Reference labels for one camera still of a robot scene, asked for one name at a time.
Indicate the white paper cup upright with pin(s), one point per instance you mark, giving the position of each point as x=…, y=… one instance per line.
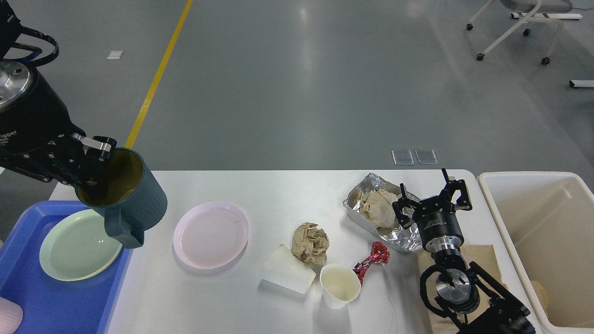
x=340, y=285

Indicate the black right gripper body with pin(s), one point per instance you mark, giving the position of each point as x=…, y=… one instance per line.
x=437, y=224

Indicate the pink object tray corner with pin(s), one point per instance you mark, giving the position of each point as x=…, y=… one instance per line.
x=11, y=316

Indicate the brown paper bag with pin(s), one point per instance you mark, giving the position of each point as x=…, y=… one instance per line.
x=485, y=256

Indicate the light green plate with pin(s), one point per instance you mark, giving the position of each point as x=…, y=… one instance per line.
x=78, y=247

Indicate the floor outlet cover right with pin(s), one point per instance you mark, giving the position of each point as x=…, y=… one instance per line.
x=426, y=156

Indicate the floor outlet cover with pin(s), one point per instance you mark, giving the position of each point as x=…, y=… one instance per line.
x=426, y=156
x=403, y=157

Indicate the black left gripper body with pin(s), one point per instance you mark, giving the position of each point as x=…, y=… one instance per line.
x=31, y=114

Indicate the white furniture leg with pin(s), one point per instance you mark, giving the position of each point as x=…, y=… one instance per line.
x=577, y=84

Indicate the white office chair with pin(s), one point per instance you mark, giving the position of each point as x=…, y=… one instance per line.
x=540, y=11

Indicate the dark teal mug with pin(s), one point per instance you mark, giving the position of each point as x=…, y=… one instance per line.
x=128, y=197

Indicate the beige plastic bin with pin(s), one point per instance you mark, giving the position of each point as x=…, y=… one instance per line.
x=546, y=220

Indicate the crumpled paper in foil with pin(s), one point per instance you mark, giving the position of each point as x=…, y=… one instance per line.
x=376, y=206

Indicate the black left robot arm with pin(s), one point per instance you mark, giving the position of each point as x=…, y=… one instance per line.
x=25, y=45

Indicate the pink plate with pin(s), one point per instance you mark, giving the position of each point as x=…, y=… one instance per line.
x=211, y=235

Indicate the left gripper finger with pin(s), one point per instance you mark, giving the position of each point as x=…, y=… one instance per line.
x=78, y=160
x=44, y=167

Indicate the crumpled brown paper ball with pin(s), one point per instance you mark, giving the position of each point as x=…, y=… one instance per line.
x=309, y=244

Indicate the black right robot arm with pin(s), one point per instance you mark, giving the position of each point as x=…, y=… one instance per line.
x=465, y=293

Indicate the red foil wrapper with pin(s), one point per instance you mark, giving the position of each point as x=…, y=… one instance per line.
x=379, y=255

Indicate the floor outlet cover left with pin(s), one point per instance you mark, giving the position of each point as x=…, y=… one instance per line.
x=403, y=157

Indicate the blue plastic tray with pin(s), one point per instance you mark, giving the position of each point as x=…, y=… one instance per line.
x=51, y=306

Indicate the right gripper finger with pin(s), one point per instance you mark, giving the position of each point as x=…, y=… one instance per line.
x=405, y=202
x=444, y=199

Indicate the white paper cup lying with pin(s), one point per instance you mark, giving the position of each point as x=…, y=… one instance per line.
x=282, y=268

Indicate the crumpled aluminium foil tray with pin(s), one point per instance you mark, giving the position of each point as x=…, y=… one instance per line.
x=398, y=239

